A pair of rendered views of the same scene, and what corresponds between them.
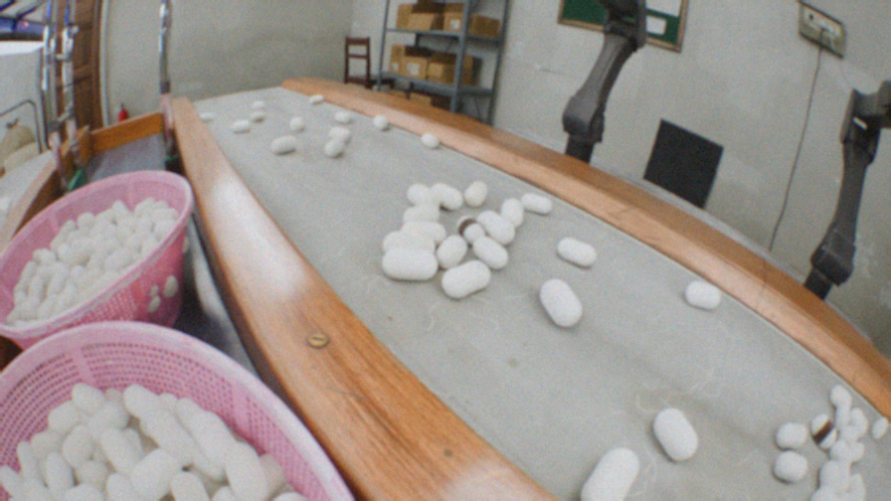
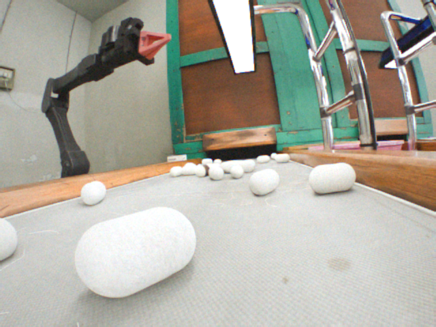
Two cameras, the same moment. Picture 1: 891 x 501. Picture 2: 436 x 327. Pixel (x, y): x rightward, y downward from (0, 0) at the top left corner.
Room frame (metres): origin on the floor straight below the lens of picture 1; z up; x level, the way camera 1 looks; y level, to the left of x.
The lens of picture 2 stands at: (0.19, -0.03, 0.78)
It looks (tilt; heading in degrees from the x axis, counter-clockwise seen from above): 3 degrees down; 240
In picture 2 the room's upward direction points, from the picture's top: 6 degrees counter-clockwise
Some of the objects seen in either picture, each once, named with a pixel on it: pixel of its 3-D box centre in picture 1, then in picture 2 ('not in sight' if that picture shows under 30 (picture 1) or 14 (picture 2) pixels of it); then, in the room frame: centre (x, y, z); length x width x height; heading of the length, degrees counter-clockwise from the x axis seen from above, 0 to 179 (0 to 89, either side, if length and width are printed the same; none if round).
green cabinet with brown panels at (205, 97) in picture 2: not in sight; (294, 56); (-0.75, -0.60, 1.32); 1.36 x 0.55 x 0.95; 138
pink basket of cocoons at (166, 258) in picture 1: (90, 272); not in sight; (0.15, 0.33, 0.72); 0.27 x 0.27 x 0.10
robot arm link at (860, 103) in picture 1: (876, 126); (72, 88); (0.33, -0.67, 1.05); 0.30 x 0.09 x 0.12; 135
